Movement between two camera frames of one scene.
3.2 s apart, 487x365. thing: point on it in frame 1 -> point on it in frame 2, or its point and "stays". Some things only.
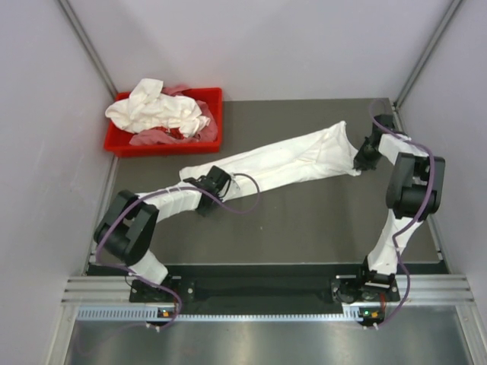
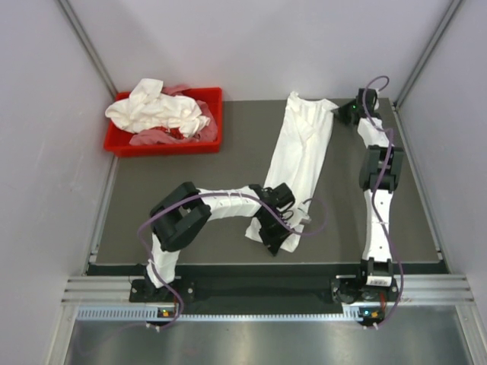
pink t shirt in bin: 156,137 stays
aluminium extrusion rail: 98,290 stays
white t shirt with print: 326,154 -> 302,139
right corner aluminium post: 431,49 stays
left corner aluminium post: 90,45 stays
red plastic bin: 116,140 stays
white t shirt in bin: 147,107 stays
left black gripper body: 206,210 -> 272,230
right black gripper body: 367,158 -> 344,112
